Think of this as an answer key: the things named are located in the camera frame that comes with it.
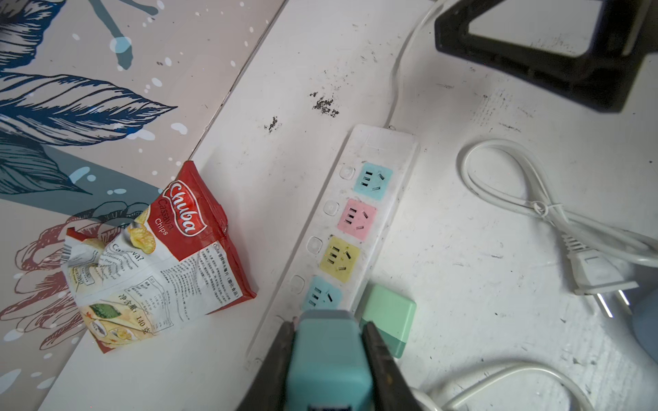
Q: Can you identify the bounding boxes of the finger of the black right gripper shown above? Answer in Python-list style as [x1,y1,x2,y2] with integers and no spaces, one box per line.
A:
[435,1,657,113]

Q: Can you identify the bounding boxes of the red white chips bag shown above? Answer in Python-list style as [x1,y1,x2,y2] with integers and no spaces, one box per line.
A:
[62,161,256,353]

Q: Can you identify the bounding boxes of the teal plug adapter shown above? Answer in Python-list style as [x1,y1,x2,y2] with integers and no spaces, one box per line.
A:
[285,310,374,410]

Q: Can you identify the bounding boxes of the light green plug adapter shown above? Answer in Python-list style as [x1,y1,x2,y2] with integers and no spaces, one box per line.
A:
[360,284,417,359]

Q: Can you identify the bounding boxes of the power strip white cable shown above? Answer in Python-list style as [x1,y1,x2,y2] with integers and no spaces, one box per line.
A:
[382,0,448,129]

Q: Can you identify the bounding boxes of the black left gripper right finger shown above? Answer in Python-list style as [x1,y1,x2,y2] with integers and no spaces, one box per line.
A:
[362,322,422,411]

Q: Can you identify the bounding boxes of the white multicolour power strip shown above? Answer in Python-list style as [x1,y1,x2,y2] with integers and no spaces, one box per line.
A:
[247,124,419,369]

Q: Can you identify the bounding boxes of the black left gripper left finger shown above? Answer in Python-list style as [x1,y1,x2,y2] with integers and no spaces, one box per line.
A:
[236,321,296,411]

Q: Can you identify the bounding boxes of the blue socket white cable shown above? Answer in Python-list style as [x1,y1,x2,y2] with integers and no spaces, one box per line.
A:
[456,138,658,320]

